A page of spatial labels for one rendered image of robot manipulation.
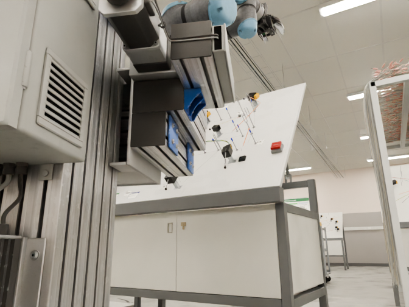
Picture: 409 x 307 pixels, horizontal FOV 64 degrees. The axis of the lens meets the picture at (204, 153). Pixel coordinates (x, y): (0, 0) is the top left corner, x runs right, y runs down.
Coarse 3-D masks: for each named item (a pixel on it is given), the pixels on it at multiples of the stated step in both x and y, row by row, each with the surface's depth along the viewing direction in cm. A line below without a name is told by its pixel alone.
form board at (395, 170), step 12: (396, 168) 438; (408, 168) 429; (396, 180) 410; (408, 180) 413; (396, 192) 405; (408, 192) 398; (396, 204) 391; (408, 204) 384; (408, 216) 371; (408, 228) 361; (408, 240) 358; (408, 252) 356; (408, 264) 353; (396, 288) 352; (396, 300) 349
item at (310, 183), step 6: (306, 180) 198; (312, 180) 196; (282, 186) 206; (288, 186) 203; (294, 186) 202; (300, 186) 200; (306, 186) 198; (312, 186) 196; (312, 192) 195; (312, 198) 194; (312, 204) 193; (312, 210) 192
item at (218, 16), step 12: (192, 0) 104; (204, 0) 99; (216, 0) 97; (228, 0) 101; (192, 12) 102; (204, 12) 100; (216, 12) 98; (228, 12) 101; (216, 24) 101; (228, 24) 102
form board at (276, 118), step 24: (264, 96) 230; (288, 96) 213; (216, 120) 233; (240, 120) 216; (264, 120) 201; (288, 120) 188; (216, 144) 203; (240, 144) 190; (264, 144) 178; (288, 144) 168; (216, 168) 180; (240, 168) 170; (264, 168) 160; (120, 192) 208; (144, 192) 194; (168, 192) 182; (192, 192) 171; (216, 192) 162
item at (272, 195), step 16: (224, 192) 158; (240, 192) 153; (256, 192) 149; (272, 192) 145; (128, 208) 190; (144, 208) 184; (160, 208) 177; (176, 208) 172; (192, 208) 166; (208, 208) 166
